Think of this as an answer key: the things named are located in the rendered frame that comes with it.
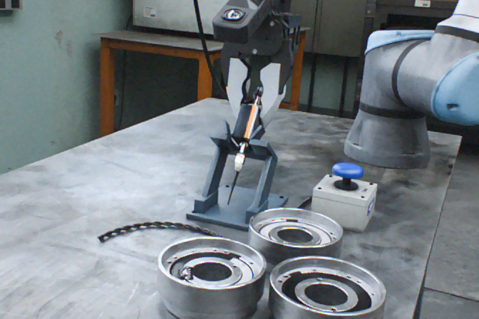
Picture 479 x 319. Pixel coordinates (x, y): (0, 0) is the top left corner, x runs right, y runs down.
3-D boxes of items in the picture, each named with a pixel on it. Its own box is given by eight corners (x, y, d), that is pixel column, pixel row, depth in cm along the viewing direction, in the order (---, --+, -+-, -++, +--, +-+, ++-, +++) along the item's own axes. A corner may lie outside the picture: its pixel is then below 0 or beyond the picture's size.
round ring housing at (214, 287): (226, 344, 52) (229, 301, 51) (133, 303, 57) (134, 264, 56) (281, 293, 61) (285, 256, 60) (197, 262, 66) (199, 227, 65)
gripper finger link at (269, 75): (294, 123, 84) (293, 57, 82) (281, 131, 78) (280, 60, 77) (272, 122, 85) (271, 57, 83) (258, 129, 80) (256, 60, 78)
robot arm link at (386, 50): (399, 95, 116) (410, 23, 112) (449, 112, 104) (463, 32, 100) (346, 97, 111) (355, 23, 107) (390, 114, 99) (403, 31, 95)
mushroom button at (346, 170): (356, 208, 78) (360, 171, 76) (325, 202, 79) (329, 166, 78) (362, 199, 81) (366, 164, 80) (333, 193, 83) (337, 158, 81)
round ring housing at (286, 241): (346, 285, 63) (351, 250, 62) (246, 278, 63) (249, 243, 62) (331, 241, 73) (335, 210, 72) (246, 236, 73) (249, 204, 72)
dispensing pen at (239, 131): (212, 197, 76) (246, 79, 80) (222, 206, 79) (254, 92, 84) (228, 200, 75) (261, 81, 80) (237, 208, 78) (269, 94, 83)
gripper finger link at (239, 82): (254, 119, 86) (267, 56, 83) (239, 127, 81) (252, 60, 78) (234, 114, 87) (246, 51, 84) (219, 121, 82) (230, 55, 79)
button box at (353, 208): (363, 233, 76) (368, 197, 75) (309, 221, 79) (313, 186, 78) (375, 212, 84) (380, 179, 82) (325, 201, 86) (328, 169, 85)
